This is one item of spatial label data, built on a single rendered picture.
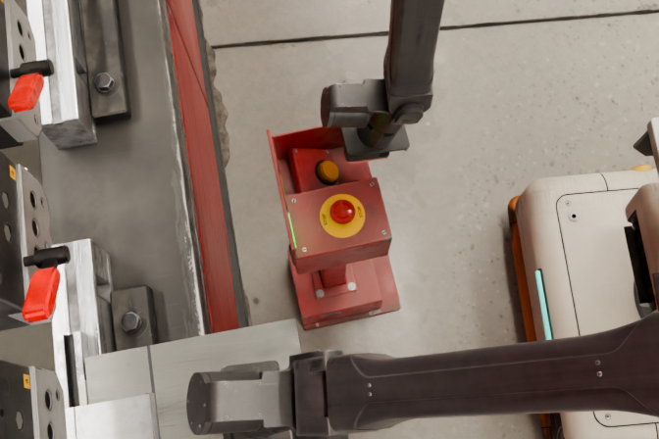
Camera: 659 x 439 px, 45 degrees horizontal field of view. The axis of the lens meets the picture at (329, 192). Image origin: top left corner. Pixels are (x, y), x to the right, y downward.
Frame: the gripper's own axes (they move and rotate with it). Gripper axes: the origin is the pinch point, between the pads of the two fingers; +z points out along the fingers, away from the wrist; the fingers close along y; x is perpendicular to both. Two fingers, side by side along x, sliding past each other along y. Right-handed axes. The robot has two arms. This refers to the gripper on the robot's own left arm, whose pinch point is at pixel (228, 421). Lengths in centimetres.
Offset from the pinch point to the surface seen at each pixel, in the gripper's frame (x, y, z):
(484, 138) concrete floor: 107, -66, 58
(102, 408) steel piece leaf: -11.7, -4.5, 9.8
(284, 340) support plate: 8.4, -8.4, -1.2
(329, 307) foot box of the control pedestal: 58, -27, 72
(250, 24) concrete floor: 57, -112, 85
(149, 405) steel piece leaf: -6.8, -3.8, 7.1
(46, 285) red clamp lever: -22.4, -12.6, -18.4
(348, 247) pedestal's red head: 29.2, -24.2, 12.8
